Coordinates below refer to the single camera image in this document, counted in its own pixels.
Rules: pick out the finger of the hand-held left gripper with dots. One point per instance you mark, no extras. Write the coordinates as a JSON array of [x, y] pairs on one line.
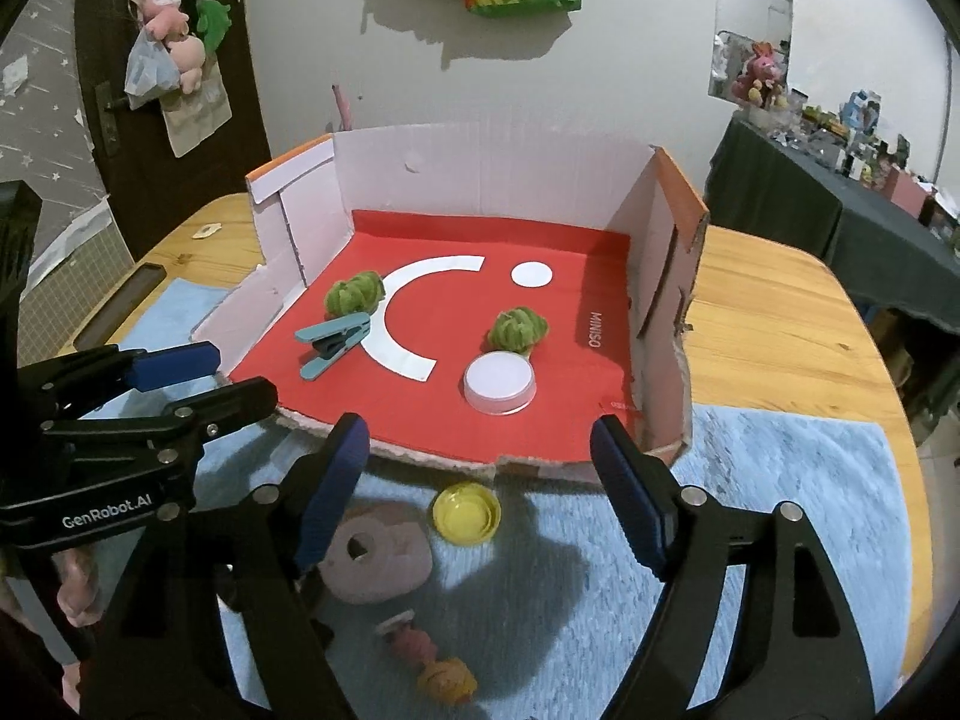
[[172, 364], [232, 401]]

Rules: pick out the pale pink plush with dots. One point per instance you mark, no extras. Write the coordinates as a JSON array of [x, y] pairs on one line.
[[187, 60]]

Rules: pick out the blonde pink figurine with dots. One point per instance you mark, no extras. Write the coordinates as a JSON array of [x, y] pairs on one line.
[[442, 679]]

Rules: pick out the teal clip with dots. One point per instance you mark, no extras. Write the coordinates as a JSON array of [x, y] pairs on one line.
[[330, 337]]

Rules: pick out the beige hanging bag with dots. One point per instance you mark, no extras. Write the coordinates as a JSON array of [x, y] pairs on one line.
[[199, 124]]

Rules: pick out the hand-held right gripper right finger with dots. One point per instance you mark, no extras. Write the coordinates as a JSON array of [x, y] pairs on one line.
[[630, 495]]

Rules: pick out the pink rabbit plush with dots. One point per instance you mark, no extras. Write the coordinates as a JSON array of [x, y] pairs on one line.
[[761, 75]]

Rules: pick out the black phone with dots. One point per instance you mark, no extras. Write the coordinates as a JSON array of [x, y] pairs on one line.
[[120, 304]]

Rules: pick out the person's left hand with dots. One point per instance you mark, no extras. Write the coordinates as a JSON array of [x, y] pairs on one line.
[[79, 592]]

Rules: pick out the side table with dark cloth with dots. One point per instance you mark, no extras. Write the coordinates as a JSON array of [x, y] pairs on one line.
[[772, 187]]

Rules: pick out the clear plastic bag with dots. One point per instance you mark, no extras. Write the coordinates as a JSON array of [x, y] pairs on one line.
[[150, 75]]

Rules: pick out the blue fluffy mat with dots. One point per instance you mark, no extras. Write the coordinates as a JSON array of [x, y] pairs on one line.
[[787, 502]]

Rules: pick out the green plush ball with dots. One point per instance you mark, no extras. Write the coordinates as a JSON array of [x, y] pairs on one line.
[[352, 296], [517, 330]]

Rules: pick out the small white sticker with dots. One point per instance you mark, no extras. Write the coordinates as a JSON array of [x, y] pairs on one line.
[[206, 231]]

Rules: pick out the row of small figures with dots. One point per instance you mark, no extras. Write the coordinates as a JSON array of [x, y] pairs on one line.
[[855, 135]]

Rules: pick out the pink pig plush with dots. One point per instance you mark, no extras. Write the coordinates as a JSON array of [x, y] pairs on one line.
[[161, 15]]

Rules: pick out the green plush toy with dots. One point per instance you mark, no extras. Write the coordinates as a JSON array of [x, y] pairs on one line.
[[214, 22]]

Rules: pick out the pink box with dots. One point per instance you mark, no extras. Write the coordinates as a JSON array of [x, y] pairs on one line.
[[911, 193]]

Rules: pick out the dark brown door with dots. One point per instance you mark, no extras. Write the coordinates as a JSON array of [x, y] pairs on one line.
[[232, 90]]

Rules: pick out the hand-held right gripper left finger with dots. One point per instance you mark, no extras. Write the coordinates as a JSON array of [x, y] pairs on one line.
[[330, 495]]

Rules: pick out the wall mirror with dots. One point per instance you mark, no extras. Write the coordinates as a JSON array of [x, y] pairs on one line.
[[750, 7]]

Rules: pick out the orange cardboard box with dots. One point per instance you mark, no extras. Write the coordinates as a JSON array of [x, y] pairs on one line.
[[487, 165]]

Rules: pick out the white round lid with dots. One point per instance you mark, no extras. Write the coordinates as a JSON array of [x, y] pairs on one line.
[[499, 382]]

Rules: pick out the yellow bottle cap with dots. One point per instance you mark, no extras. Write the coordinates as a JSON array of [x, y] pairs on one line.
[[465, 514]]

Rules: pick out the pink toy camera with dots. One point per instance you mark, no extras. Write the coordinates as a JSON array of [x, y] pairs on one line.
[[390, 555]]

